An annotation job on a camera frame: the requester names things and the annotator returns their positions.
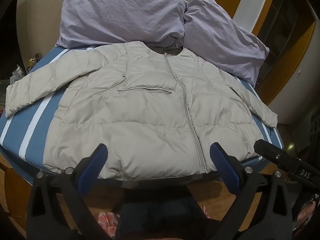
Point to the clear plastic bag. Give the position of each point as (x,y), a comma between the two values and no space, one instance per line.
(17,73)

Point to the orange wooden door frame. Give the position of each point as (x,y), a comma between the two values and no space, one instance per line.
(297,57)

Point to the large lilac pillow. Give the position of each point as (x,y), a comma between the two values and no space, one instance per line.
(120,17)

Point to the small lilac pillow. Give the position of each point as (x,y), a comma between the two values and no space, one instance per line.
(220,37)

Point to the beige puffer jacket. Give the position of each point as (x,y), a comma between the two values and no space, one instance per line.
(140,120)

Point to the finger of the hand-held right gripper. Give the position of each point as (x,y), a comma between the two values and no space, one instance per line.
(273,153)

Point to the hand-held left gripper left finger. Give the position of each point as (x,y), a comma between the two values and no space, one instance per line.
(93,166)

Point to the dark door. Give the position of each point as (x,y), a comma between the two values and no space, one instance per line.
(282,15)

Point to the person's dark trousers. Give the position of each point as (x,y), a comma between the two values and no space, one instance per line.
(160,215)

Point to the blue white striped bed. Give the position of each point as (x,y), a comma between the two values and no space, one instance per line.
(27,130)

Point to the small yellow item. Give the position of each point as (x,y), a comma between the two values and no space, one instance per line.
(31,62)

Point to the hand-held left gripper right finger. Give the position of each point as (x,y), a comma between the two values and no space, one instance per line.
(225,166)

